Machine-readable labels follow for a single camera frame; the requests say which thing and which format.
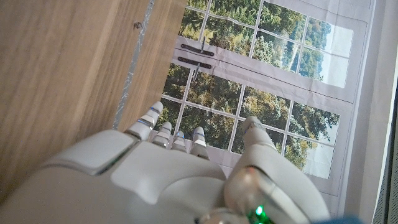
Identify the printed window backdrop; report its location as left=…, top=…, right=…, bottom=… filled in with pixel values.
left=154, top=0, right=379, bottom=215

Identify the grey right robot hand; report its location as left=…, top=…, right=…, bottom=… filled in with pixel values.
left=0, top=101, right=331, bottom=224

